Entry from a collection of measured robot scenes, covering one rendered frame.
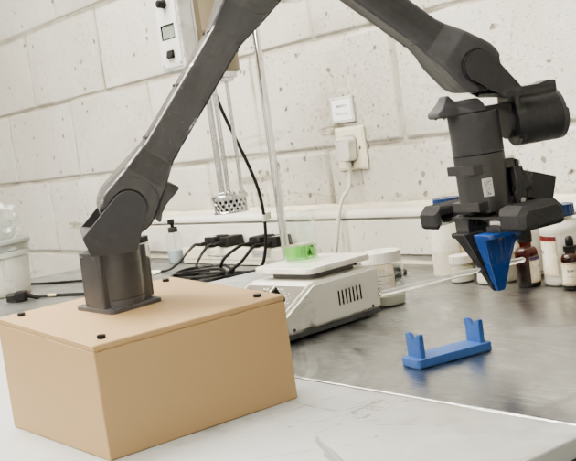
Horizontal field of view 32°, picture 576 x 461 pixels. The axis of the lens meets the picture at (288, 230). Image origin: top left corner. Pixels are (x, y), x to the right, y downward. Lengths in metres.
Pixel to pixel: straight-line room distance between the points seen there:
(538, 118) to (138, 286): 0.47
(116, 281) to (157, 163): 0.13
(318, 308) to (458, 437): 0.52
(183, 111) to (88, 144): 1.92
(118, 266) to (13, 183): 2.46
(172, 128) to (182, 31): 0.75
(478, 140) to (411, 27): 0.14
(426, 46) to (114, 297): 0.42
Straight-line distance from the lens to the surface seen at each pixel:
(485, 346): 1.15
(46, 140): 3.21
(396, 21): 1.10
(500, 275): 1.17
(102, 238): 1.03
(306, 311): 1.33
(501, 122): 1.18
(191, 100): 1.05
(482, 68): 1.12
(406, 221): 1.88
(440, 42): 1.12
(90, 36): 2.88
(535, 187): 1.17
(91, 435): 0.96
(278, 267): 1.40
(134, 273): 1.05
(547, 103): 1.17
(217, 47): 1.05
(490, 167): 1.13
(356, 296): 1.40
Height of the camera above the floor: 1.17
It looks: 5 degrees down
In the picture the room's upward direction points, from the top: 8 degrees counter-clockwise
